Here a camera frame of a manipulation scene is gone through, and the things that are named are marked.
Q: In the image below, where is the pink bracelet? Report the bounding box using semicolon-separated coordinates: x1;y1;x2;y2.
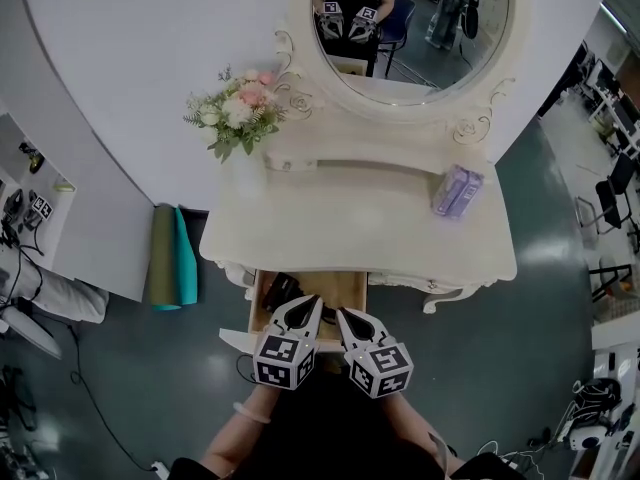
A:
232;401;272;425

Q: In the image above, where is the teal rolled mat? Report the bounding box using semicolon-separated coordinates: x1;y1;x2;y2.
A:
151;206;199;312

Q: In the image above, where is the black chair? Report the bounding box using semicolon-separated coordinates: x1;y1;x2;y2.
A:
573;152;637;235

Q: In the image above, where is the black hair dryer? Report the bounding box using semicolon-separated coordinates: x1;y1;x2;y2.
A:
262;272;342;325

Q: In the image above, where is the purple tissue pack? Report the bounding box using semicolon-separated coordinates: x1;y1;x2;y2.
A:
430;163;486;219

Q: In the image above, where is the oval mirror with white frame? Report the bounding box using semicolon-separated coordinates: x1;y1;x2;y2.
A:
272;0;517;145

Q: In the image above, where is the white round appliance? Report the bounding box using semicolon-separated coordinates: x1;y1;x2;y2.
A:
568;421;607;453

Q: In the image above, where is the person's right forearm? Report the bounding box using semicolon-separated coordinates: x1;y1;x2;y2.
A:
392;393;467;475

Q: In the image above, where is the pink and white flower bouquet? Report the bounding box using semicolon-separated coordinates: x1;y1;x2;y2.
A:
182;64;289;164

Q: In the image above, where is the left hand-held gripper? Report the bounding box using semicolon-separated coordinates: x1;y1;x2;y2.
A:
252;293;325;394

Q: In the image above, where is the white vase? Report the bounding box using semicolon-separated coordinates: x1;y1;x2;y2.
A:
228;148;270;205

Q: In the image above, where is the spare hand-held gripper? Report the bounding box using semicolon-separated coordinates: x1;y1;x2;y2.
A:
19;189;55;230

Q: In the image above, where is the white side desk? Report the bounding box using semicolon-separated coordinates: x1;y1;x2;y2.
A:
0;98;157;303

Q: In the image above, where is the closed white drawer with knob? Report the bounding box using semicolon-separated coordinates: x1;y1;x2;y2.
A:
368;270;484;295

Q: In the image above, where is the person's left forearm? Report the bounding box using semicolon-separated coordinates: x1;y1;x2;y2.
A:
201;383;275;472

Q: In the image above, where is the wooden drawer with white front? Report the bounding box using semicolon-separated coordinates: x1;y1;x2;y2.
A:
218;269;372;357

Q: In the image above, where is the white dressing table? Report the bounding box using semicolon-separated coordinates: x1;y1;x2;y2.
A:
198;117;519;315

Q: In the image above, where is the white flat panel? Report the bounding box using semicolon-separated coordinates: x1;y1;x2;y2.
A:
0;307;64;361

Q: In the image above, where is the black metal stand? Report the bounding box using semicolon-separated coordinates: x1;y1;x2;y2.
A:
587;262;635;303

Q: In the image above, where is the yellow and black tool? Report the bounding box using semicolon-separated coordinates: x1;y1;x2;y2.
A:
18;141;46;175

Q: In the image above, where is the person's black clothing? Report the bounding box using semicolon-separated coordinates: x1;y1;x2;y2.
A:
168;367;529;480

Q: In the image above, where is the black floor cable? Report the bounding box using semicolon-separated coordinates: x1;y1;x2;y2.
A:
47;312;157;472

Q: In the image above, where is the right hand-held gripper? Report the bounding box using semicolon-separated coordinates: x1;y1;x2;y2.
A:
337;308;415;399

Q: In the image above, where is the olive green rolled mat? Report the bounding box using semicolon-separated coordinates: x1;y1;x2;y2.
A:
143;204;182;308

